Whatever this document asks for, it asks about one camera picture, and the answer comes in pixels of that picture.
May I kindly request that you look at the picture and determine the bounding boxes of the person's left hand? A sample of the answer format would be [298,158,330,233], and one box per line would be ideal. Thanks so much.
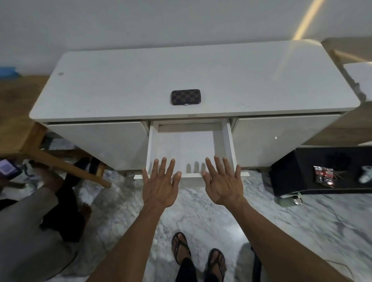
[141,157,182,208]

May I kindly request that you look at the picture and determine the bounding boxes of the person's right hand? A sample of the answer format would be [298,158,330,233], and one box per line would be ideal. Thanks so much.
[201,155,247,207]

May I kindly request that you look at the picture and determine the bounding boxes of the person's right forearm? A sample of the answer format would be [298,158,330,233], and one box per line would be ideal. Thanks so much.
[229,198,357,282]

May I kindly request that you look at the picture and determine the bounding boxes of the person's left forearm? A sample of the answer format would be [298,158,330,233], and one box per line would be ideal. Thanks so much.
[86,201,169,282]

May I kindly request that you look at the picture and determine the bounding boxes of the white cabinet drawer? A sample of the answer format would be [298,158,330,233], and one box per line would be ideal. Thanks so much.
[134,118,250,180]

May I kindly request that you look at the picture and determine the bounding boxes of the metal caster wheel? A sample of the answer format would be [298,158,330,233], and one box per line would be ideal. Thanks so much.
[280,193,303,207]

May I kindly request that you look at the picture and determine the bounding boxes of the person's left sandal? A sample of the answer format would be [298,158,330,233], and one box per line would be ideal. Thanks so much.
[171,231,192,265]

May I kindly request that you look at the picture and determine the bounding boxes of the person's sandal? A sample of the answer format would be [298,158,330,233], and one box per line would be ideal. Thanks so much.
[171,231,192,265]
[207,248,227,282]

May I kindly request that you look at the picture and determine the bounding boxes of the brown checkered case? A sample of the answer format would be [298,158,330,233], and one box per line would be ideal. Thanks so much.
[170,89,201,106]

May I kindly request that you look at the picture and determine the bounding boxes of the black low table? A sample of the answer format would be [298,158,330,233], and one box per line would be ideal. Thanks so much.
[269,146,372,199]

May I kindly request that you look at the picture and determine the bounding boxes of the person's right sandal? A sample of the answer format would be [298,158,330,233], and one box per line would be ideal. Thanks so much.
[207,248,227,282]

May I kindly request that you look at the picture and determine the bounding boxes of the red and black packet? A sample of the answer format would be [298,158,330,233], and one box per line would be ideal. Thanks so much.
[313,165,338,188]

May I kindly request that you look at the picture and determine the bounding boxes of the person's black trousers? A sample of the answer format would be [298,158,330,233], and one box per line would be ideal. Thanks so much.
[174,257,221,282]

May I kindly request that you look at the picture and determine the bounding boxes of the white glossy cabinet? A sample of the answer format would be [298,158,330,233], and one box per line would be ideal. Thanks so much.
[29,39,361,180]

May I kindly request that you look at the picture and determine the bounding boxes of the small white object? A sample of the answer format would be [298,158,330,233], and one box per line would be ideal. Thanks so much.
[358,165,372,184]

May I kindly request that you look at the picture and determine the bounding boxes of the wooden table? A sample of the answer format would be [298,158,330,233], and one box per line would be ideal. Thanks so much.
[0,75,113,188]

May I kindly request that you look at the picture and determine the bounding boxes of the phone with lit screen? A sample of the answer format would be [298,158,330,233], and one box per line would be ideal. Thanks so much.
[0,159,21,178]

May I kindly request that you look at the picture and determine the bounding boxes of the blue object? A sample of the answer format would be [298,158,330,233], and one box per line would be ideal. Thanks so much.
[0,66,21,78]

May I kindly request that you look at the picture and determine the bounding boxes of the light wooden furniture frame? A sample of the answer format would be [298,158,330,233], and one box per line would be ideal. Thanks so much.
[321,37,372,102]

